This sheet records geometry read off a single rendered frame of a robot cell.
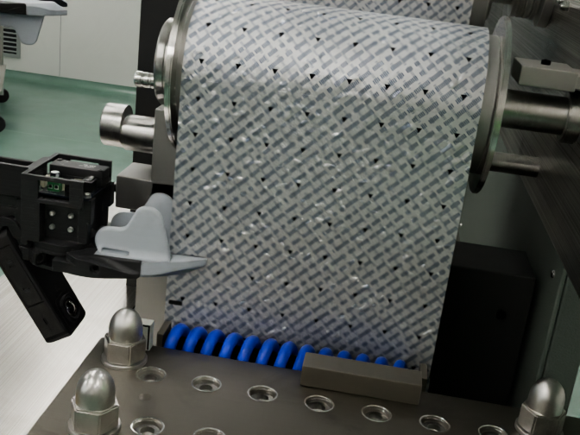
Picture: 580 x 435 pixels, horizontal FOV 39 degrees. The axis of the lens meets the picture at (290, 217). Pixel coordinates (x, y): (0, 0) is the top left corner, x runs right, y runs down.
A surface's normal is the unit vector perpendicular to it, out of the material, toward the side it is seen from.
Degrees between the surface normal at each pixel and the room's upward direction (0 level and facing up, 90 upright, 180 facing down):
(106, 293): 0
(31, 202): 90
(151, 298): 90
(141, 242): 90
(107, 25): 90
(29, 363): 0
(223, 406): 0
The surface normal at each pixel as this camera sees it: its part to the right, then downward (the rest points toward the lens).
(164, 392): 0.11, -0.94
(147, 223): -0.10, 0.32
